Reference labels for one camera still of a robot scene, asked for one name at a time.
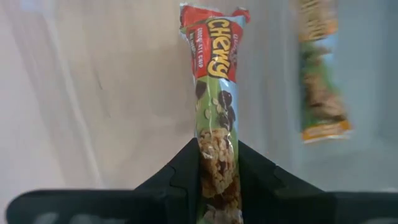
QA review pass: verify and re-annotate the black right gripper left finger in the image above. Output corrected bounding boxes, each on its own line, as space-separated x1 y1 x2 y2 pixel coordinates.
6 138 200 224

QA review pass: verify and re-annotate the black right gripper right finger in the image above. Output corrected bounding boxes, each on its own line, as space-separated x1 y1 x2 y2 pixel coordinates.
238 139 398 224

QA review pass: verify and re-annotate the orange Chewy granola bar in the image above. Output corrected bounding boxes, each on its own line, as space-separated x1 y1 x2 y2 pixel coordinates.
297 0 354 144

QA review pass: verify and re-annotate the red Chewy granola bar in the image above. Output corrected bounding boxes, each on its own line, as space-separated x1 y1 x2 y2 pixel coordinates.
178 2 251 224

